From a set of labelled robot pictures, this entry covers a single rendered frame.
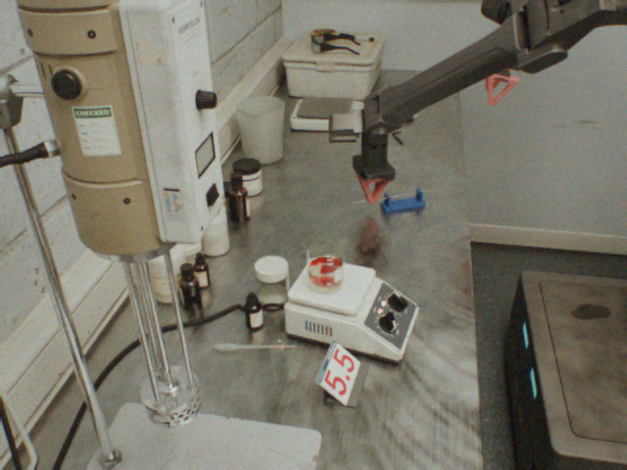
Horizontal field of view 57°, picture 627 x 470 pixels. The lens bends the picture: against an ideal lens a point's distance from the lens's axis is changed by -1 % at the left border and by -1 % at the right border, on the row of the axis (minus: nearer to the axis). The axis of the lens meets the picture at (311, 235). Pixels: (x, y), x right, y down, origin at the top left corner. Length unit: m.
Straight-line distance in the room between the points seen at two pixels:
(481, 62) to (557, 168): 1.60
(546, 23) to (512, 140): 1.56
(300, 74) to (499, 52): 1.13
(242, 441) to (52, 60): 0.57
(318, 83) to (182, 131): 1.56
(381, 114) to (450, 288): 0.35
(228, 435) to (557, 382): 0.93
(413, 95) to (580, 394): 0.84
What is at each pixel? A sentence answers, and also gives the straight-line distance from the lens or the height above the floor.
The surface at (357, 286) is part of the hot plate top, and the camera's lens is 0.96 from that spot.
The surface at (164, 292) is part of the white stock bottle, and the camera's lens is 1.09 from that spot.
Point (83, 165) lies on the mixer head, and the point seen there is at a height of 1.23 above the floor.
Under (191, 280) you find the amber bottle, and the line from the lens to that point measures 1.05.
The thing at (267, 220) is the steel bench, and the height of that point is 0.75.
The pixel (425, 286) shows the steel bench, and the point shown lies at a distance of 1.12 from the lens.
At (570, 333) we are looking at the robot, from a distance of 1.71.
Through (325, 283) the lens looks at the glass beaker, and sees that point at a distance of 0.93.
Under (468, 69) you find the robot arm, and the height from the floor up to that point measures 1.14.
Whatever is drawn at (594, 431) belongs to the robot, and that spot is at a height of 0.37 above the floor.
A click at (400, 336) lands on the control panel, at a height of 0.78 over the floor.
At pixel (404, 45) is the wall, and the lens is 2.33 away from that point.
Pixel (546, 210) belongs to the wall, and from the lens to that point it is 2.64.
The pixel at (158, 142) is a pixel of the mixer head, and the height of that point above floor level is 1.25.
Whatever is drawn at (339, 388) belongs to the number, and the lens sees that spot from 0.90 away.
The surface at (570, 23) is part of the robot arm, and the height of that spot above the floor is 1.24.
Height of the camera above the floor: 1.43
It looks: 33 degrees down
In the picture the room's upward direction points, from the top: 1 degrees counter-clockwise
